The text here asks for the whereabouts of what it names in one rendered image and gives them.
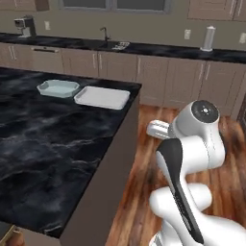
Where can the beige base cupboard run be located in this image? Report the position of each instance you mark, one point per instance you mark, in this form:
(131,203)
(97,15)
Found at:
(153,80)

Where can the white paper towel roll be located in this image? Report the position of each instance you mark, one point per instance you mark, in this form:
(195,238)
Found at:
(208,38)

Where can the beige dishwasher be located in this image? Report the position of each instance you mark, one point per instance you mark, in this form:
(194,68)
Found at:
(47,61)

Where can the brown island counter base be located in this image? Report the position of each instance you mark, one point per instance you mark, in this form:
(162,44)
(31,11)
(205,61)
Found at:
(105,179)

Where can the dark sink tap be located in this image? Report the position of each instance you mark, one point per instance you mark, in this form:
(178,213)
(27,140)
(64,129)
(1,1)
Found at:
(105,33)

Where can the white wall outlet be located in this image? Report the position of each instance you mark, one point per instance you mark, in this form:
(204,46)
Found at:
(243,38)
(187,34)
(47,25)

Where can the grey framed window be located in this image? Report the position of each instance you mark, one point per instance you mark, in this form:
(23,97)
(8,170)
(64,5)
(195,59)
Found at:
(112,4)

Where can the silver coffee machine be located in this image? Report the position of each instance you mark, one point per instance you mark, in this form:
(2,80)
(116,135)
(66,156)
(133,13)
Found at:
(25,26)

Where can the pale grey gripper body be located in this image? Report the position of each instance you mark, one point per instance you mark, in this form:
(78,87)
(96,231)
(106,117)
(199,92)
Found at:
(157,128)

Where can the steel sink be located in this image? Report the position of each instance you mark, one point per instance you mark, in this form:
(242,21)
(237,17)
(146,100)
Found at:
(118,45)

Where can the pale blue tupperware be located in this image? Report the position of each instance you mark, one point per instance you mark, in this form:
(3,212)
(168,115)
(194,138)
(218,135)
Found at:
(57,88)

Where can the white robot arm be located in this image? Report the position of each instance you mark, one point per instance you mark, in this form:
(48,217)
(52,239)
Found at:
(205,150)

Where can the beige upper cupboards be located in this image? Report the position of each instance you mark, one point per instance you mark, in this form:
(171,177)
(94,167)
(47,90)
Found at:
(217,9)
(19,4)

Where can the white tupperware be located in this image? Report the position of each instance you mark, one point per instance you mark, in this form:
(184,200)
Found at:
(102,97)

